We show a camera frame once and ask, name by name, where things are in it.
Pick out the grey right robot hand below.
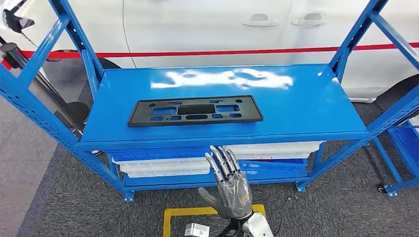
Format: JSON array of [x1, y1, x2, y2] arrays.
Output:
[[198, 145, 254, 220]]

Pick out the black plastic panel part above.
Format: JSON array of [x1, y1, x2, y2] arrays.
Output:
[[127, 95, 264, 128]]

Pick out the blue metal shelf rack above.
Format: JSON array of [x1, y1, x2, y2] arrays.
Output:
[[0, 0, 419, 203], [371, 116, 419, 198]]

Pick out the blue plastic bin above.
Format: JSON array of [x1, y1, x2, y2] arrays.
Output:
[[238, 158, 309, 181], [107, 147, 213, 163], [387, 124, 419, 180]]

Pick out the white car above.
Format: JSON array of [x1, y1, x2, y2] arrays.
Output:
[[0, 0, 419, 104]]

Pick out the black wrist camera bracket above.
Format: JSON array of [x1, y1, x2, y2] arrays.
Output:
[[217, 218, 246, 237]]

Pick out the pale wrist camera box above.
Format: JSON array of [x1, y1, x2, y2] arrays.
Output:
[[184, 223, 210, 237]]

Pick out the black stanchion post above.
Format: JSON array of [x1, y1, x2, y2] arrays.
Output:
[[0, 41, 89, 132]]

